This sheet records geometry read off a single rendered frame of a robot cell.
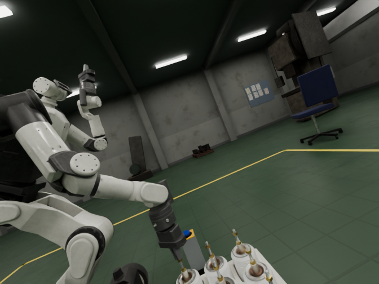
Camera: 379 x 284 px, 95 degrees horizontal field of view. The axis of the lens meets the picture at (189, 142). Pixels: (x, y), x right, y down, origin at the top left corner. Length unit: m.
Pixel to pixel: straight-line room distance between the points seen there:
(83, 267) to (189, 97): 7.98
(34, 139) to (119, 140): 7.69
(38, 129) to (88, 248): 0.46
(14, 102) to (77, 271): 0.61
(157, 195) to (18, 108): 0.49
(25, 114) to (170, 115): 7.63
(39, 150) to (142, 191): 0.31
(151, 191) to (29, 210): 0.47
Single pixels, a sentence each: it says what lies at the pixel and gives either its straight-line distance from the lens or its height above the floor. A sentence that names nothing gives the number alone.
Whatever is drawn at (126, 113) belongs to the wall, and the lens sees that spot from 8.37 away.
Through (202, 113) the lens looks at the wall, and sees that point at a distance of 8.35.
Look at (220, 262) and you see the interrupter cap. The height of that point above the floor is 0.25.
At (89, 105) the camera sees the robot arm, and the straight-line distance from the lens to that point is 1.22.
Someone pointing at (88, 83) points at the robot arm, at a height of 1.28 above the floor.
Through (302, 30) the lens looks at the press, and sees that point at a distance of 6.52.
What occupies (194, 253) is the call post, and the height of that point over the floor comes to 0.24.
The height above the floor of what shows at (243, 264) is 0.23.
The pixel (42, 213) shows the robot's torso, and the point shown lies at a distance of 0.90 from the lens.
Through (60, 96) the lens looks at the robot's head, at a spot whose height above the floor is 1.13.
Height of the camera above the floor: 0.73
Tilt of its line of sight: level
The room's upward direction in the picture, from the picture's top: 22 degrees counter-clockwise
